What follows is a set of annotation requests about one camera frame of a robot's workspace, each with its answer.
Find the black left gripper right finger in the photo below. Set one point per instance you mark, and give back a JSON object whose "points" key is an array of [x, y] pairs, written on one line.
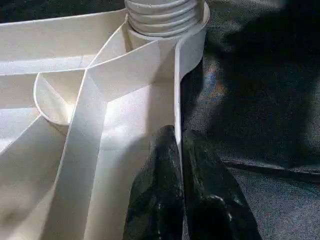
{"points": [[212, 200]]}

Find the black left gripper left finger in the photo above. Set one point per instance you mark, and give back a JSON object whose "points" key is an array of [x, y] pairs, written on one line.
{"points": [[157, 195]]}

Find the white plastic table top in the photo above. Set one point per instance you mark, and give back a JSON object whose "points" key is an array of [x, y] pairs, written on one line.
{"points": [[50, 150]]}

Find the white plastic table leg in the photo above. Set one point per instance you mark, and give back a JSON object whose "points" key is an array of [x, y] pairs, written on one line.
{"points": [[162, 20]]}

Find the black mat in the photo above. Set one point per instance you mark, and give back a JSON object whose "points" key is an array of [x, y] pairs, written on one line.
{"points": [[262, 100]]}

